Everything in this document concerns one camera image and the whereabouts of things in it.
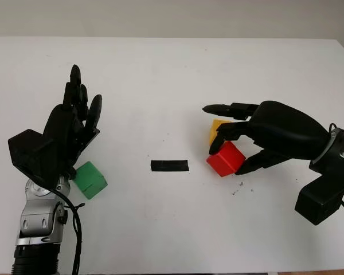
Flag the red wooden block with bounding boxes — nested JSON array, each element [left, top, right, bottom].
[[206, 142, 247, 178]]

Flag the black tape strip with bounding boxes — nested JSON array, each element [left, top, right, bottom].
[[150, 159, 190, 173]]

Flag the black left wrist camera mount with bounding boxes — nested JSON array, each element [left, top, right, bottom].
[[7, 129, 60, 191]]

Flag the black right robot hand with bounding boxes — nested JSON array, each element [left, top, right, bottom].
[[202, 100, 332, 176]]

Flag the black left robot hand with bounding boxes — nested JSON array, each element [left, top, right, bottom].
[[44, 64, 103, 180]]

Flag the green wooden block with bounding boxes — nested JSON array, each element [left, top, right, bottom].
[[73, 161, 108, 200]]

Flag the yellow wooden block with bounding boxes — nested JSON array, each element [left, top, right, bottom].
[[208, 119, 233, 147]]

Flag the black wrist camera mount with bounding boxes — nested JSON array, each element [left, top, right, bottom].
[[294, 130, 344, 227], [7, 129, 60, 191]]

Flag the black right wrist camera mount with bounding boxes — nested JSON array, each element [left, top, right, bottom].
[[294, 130, 344, 227]]

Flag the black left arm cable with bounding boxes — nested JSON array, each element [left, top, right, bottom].
[[44, 186, 86, 275]]

